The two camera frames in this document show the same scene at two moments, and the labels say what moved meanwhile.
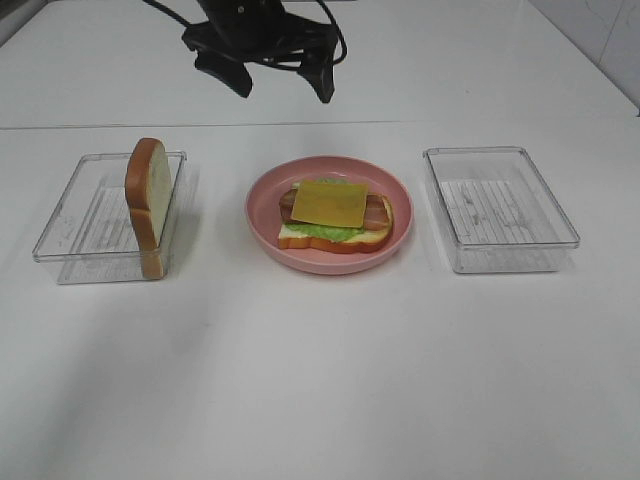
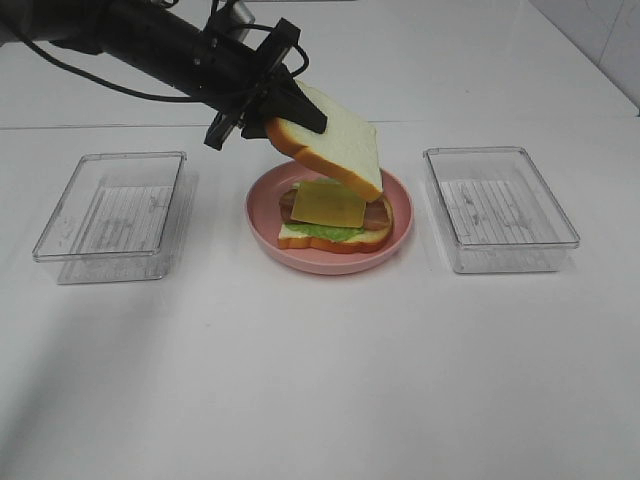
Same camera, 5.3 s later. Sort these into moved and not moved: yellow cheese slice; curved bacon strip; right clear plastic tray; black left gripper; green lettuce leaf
Moved: black left gripper
Not moved: right clear plastic tray; yellow cheese slice; curved bacon strip; green lettuce leaf
